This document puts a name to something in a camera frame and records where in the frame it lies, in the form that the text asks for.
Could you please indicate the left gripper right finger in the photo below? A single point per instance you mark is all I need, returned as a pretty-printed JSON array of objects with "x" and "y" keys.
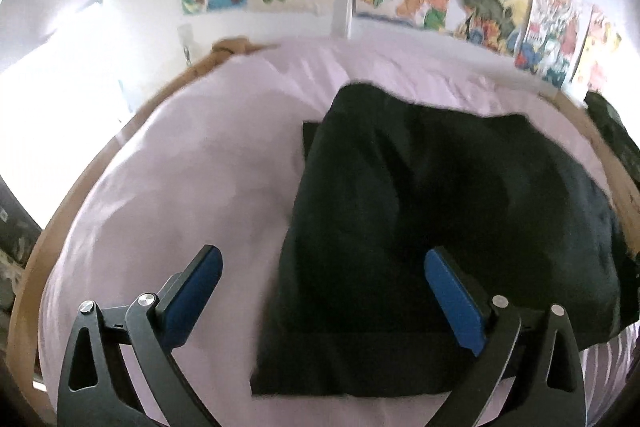
[{"x": 548, "y": 387}]

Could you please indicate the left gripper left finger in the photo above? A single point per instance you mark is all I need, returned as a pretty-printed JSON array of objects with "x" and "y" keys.
[{"x": 95, "y": 388}]

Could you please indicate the black garment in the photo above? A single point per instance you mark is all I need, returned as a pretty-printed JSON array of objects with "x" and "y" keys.
[{"x": 386, "y": 181}]

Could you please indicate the dark green jacket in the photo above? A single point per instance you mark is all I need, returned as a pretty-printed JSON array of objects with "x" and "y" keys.
[{"x": 614, "y": 133}]

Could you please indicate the pink bed sheet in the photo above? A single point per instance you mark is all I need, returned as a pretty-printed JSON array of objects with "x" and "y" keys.
[{"x": 219, "y": 162}]

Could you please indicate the orange yellow pink drawing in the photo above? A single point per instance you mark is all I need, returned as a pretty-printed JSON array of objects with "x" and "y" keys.
[{"x": 599, "y": 54}]

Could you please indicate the colourful 2024 drawing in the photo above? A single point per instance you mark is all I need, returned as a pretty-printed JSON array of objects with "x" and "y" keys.
[{"x": 552, "y": 39}]

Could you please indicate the wooden bed frame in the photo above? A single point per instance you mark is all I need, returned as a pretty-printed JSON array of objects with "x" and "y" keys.
[{"x": 24, "y": 356}]

